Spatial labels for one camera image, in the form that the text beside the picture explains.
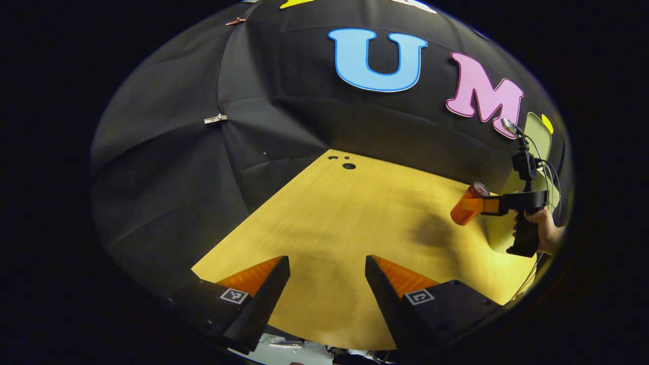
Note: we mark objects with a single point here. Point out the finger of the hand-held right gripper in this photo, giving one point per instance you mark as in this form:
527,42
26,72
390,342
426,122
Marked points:
481,205

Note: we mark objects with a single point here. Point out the silver cloth clip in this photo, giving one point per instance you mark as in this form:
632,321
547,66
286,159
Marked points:
215,119

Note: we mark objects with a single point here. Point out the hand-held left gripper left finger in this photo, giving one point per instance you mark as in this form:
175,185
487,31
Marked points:
266,296

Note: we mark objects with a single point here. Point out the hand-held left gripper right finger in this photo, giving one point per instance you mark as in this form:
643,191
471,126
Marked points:
387,299

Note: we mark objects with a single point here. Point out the orange pop can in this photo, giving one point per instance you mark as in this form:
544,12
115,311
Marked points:
462,213

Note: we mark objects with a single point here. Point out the pale green desktop garbage bin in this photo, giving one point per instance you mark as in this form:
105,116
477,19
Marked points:
499,237

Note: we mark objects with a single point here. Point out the black backdrop cloth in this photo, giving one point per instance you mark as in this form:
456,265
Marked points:
177,152

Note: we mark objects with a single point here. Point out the red cloth clip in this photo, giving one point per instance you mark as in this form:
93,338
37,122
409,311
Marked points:
236,21

